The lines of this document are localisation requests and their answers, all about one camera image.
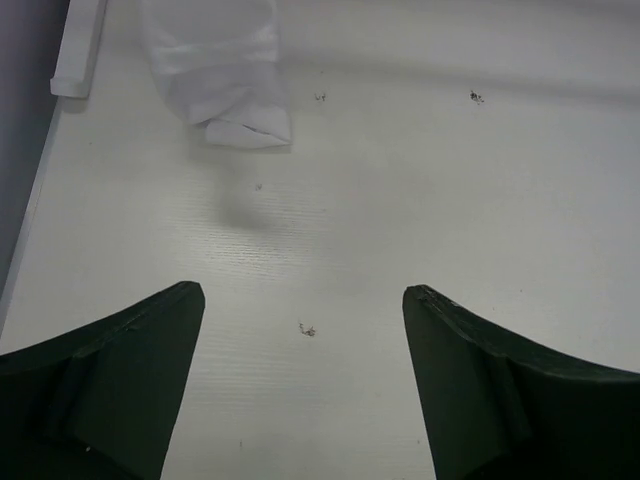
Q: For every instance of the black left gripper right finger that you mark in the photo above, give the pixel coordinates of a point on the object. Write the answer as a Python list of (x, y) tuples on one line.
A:
[(497, 405)]

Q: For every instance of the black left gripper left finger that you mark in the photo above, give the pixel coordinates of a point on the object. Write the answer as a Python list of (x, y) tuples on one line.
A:
[(101, 401)]

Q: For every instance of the white mesh garment bag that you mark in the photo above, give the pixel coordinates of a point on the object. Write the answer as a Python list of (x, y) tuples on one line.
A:
[(215, 64)]

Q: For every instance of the white rack foot bar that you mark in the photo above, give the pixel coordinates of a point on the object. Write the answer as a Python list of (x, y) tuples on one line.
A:
[(78, 49)]

